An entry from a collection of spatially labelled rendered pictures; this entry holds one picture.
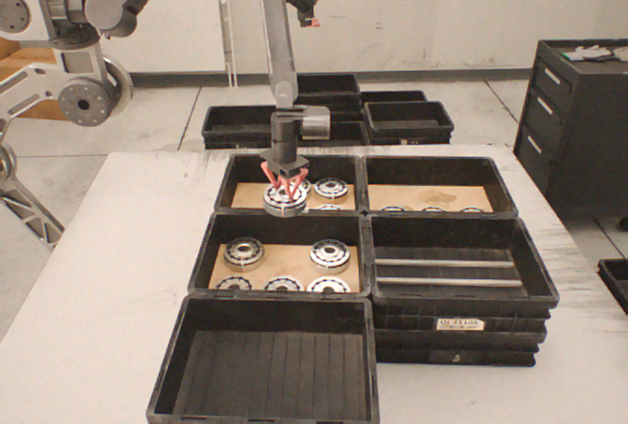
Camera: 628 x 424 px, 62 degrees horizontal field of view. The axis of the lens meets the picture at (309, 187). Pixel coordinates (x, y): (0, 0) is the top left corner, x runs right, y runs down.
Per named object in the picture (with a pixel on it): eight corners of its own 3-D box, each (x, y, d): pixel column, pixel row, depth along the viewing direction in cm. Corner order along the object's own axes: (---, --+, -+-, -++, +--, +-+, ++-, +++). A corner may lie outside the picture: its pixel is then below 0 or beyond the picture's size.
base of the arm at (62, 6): (64, 28, 118) (49, -29, 112) (100, 27, 119) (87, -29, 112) (49, 40, 111) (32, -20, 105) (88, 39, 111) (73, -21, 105)
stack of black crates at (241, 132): (210, 210, 271) (200, 133, 246) (218, 178, 296) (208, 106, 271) (288, 208, 272) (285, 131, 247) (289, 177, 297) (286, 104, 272)
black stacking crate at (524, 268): (368, 334, 119) (371, 298, 112) (363, 248, 143) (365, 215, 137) (548, 339, 117) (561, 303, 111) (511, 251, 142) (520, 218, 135)
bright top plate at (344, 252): (306, 264, 131) (306, 262, 131) (313, 238, 140) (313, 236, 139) (347, 268, 130) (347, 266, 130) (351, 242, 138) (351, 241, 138)
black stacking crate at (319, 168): (217, 245, 145) (212, 211, 139) (235, 185, 170) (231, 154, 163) (362, 247, 144) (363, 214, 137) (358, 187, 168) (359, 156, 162)
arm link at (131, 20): (86, -3, 115) (76, -10, 109) (133, -4, 115) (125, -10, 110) (89, 40, 116) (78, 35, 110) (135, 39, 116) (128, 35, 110)
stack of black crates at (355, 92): (289, 167, 306) (286, 95, 281) (289, 142, 330) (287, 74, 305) (358, 166, 306) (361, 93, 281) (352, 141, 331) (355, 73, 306)
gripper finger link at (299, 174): (289, 183, 129) (289, 150, 123) (308, 196, 124) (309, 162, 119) (266, 193, 125) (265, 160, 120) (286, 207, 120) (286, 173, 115)
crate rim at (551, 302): (370, 304, 113) (371, 297, 112) (363, 219, 138) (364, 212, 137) (560, 309, 112) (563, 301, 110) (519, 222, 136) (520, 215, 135)
